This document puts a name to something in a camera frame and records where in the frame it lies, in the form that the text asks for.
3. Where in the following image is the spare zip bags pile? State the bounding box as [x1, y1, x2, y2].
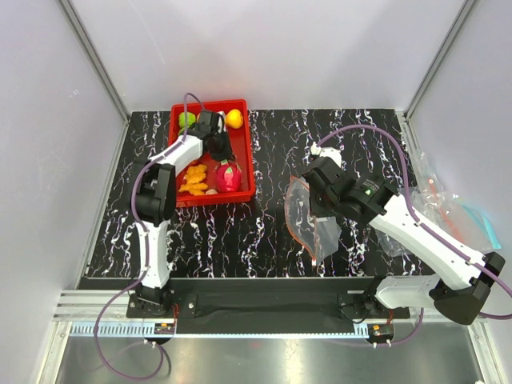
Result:
[378, 151, 503, 261]

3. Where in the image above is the purple cable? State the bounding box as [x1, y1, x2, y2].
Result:
[315, 122, 512, 347]
[92, 92, 207, 380]

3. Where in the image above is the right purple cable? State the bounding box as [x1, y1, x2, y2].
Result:
[315, 122, 512, 347]

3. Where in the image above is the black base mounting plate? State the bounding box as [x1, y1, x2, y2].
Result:
[126, 277, 410, 329]

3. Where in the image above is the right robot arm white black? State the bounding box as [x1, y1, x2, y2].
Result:
[302, 156, 505, 326]

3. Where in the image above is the orange ginger root toy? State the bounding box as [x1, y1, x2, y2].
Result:
[178, 164, 208, 196]

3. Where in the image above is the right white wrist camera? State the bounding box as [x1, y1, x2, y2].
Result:
[310, 143, 342, 167]

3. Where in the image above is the white slotted cable duct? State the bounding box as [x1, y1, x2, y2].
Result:
[70, 321, 370, 339]

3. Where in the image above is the green bumpy fruit toy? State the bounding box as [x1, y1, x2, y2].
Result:
[178, 112, 197, 129]

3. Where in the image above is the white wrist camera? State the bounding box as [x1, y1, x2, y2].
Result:
[310, 143, 342, 167]
[217, 111, 226, 133]

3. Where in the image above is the right aluminium frame post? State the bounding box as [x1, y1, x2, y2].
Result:
[403, 0, 480, 122]

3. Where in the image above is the aluminium frame post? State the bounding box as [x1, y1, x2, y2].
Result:
[403, 0, 480, 122]
[56, 0, 130, 124]

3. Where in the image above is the pink dragon fruit toy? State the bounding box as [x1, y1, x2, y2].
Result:
[215, 160, 242, 193]

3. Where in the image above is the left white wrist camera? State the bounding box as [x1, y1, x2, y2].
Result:
[217, 111, 226, 133]

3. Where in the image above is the left aluminium frame post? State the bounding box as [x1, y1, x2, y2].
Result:
[56, 0, 130, 124]

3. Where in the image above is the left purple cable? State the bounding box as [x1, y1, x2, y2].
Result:
[92, 92, 207, 380]

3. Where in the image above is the yellow pear toy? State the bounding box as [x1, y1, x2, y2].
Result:
[225, 109, 244, 129]

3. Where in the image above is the clear bag orange zipper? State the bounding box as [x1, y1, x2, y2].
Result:
[284, 176, 342, 266]

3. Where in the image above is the red plastic tray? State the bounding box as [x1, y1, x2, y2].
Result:
[168, 99, 255, 208]

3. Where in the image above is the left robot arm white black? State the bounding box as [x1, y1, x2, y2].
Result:
[129, 110, 234, 317]

